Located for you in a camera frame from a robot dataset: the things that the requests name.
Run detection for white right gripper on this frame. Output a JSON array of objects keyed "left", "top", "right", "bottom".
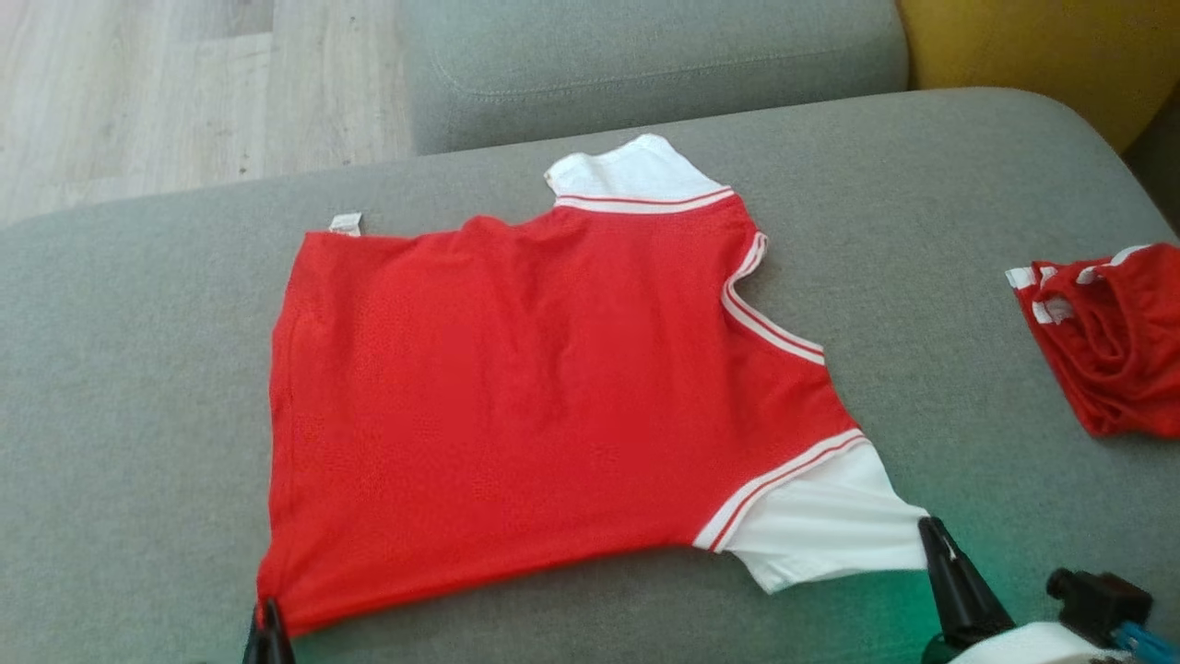
[{"left": 918, "top": 516, "right": 1137, "bottom": 664}]

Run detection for red white striped shorts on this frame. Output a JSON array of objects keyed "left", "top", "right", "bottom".
[{"left": 1005, "top": 243, "right": 1180, "bottom": 439}]

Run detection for red white sports jersey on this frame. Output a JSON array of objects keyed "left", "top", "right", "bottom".
[{"left": 256, "top": 134, "right": 932, "bottom": 639}]

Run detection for large grey sofa seat cushion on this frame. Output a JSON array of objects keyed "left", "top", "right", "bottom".
[{"left": 0, "top": 88, "right": 1180, "bottom": 664}]

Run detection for yellow fabric cushion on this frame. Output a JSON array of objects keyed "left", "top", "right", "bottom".
[{"left": 896, "top": 0, "right": 1180, "bottom": 156}]

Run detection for small grey sofa cushion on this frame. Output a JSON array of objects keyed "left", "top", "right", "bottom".
[{"left": 401, "top": 0, "right": 912, "bottom": 156}]

